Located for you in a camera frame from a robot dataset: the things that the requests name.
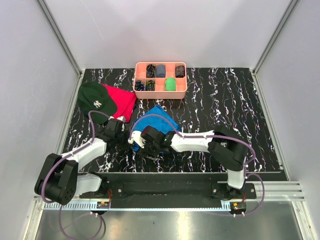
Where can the bright blue napkin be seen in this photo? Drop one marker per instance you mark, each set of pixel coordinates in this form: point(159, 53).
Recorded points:
point(158, 119)

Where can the pink folded cloth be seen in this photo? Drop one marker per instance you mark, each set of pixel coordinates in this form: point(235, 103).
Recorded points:
point(124, 100)

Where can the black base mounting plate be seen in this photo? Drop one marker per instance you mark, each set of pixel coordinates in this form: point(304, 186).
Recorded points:
point(146, 191)

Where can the brown patterned rolled cloth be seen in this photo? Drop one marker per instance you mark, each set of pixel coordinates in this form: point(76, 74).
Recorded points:
point(180, 71)

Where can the pink divided organizer box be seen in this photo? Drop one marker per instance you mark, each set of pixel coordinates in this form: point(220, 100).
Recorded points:
point(160, 92)

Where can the navy striped rolled cloth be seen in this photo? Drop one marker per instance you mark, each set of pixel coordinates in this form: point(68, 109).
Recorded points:
point(139, 86)

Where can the yellow floral rolled cloth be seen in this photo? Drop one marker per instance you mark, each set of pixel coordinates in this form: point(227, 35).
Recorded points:
point(150, 85)

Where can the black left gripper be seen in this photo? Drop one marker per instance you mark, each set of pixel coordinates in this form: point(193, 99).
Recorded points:
point(127, 145)

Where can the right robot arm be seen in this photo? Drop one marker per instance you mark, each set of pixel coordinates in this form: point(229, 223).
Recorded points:
point(221, 143)

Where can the green rolled cloth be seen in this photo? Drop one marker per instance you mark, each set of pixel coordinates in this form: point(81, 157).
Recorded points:
point(170, 84)

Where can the dark floral rolled cloth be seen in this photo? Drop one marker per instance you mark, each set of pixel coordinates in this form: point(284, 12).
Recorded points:
point(151, 71)

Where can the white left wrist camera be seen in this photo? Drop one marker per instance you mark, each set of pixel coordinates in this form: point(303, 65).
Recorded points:
point(121, 119)

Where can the dark green baseball cap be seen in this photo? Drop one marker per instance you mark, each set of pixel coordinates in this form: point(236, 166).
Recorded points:
point(93, 96)

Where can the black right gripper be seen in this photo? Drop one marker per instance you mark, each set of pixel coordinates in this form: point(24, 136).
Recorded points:
point(145, 151)

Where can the aluminium frame rail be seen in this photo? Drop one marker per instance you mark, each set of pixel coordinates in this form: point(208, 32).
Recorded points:
point(58, 35)

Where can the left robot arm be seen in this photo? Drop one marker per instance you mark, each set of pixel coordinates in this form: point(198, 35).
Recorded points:
point(59, 180)

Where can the grey rolled cloth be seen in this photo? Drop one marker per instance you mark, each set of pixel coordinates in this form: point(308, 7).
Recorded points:
point(160, 71)

